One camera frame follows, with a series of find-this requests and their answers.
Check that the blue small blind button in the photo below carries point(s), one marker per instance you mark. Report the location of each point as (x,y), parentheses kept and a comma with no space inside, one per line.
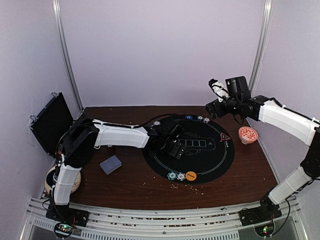
(189,117)

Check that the aluminium frame post left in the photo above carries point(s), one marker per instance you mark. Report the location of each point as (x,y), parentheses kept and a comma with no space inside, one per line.
(65,53)

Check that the round black poker mat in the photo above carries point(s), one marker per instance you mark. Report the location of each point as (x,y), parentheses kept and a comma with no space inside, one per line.
(205,153)

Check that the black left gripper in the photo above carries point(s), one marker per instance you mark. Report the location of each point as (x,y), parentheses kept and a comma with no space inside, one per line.
(174,152)

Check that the blue playing card deck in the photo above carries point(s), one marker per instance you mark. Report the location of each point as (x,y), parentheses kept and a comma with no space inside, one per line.
(110,164)

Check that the aluminium frame post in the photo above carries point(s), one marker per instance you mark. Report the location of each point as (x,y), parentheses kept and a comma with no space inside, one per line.
(65,53)
(262,44)

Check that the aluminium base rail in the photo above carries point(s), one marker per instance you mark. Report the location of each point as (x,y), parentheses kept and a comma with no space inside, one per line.
(215,223)

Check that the blue green 50 chip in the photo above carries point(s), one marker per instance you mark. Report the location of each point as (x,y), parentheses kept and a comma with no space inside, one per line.
(199,118)
(171,176)

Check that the yellow big blind button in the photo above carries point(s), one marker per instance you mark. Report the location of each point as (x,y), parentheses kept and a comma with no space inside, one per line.
(191,176)

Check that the blue cream 10 chip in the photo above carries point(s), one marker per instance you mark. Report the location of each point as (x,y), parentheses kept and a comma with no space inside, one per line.
(206,120)
(156,123)
(181,176)

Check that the red white patterned bowl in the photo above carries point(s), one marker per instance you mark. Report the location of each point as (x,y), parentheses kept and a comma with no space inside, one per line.
(247,135)

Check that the red triangular all-in marker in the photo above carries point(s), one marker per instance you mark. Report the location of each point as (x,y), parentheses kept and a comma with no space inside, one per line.
(224,137)

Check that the aluminium frame post right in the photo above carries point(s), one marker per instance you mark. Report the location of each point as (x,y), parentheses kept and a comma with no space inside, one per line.
(262,44)

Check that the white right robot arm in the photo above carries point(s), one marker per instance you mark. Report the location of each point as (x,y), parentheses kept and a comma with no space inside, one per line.
(286,133)

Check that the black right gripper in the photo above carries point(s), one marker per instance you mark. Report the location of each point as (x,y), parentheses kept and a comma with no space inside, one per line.
(209,107)

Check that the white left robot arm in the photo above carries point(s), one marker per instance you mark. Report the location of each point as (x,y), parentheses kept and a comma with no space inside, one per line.
(76,146)

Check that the black poker set case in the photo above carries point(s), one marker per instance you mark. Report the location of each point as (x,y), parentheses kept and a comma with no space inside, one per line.
(51,123)

